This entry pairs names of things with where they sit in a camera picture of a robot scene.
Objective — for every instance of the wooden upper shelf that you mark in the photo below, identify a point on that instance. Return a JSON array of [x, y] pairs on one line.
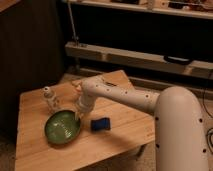
[[148, 6]]

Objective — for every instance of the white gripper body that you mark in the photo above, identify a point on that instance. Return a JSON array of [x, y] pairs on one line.
[[85, 104]]

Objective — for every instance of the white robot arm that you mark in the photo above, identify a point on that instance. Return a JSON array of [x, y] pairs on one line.
[[179, 129]]

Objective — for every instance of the black handle on shelf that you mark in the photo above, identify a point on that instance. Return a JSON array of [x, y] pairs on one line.
[[177, 61]]

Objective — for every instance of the green ceramic bowl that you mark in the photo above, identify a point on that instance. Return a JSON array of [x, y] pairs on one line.
[[62, 127]]

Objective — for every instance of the blue sponge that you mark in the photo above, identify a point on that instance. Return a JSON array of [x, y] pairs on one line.
[[100, 124]]

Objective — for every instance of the white figurine bottle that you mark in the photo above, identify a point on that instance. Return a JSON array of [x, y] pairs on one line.
[[51, 99]]

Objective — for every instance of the white cup with contents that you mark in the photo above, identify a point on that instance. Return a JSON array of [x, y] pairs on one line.
[[77, 87]]

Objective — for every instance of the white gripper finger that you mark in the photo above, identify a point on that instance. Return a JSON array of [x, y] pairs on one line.
[[77, 115]]

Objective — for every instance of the wooden table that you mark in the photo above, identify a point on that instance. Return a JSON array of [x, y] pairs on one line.
[[129, 129]]

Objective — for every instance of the metal stand pole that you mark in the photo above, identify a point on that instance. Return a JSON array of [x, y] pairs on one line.
[[75, 37]]

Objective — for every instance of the wooden lower shelf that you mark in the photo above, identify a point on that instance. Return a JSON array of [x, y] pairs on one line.
[[136, 59]]

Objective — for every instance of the wooden shelf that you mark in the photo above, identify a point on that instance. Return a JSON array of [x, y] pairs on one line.
[[136, 59], [148, 6]]

